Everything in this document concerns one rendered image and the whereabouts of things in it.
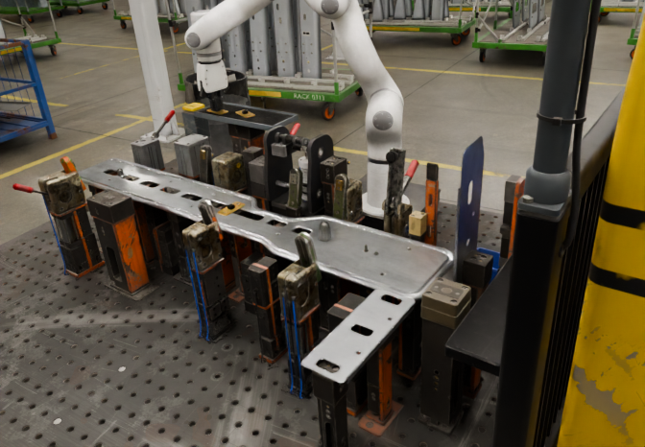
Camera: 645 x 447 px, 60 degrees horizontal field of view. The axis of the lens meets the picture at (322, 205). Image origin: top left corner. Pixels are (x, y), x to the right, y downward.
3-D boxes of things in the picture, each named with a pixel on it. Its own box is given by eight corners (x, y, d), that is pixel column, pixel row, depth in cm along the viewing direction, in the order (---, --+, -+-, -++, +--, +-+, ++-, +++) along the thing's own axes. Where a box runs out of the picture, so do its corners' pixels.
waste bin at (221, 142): (182, 169, 461) (166, 81, 428) (225, 147, 501) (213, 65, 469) (230, 178, 437) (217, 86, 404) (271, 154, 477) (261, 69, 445)
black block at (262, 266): (250, 362, 151) (236, 270, 138) (275, 339, 158) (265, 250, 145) (273, 373, 147) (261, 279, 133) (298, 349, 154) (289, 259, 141)
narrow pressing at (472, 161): (451, 296, 121) (460, 150, 106) (472, 270, 130) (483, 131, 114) (454, 297, 121) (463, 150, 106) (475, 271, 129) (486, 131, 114)
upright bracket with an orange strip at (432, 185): (421, 324, 160) (425, 163, 137) (423, 322, 161) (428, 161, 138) (431, 328, 158) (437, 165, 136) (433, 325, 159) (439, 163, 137)
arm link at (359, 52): (374, 135, 190) (378, 120, 204) (408, 123, 186) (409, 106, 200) (308, -6, 172) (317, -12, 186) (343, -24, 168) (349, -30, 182)
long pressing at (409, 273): (60, 180, 196) (59, 176, 196) (115, 158, 212) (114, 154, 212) (417, 305, 121) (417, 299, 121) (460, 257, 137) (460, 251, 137)
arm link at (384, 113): (402, 151, 203) (404, 86, 192) (399, 173, 187) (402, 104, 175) (369, 150, 205) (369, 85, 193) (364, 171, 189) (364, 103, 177)
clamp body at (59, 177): (58, 274, 196) (27, 179, 179) (94, 255, 206) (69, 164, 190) (75, 284, 190) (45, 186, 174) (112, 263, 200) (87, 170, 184)
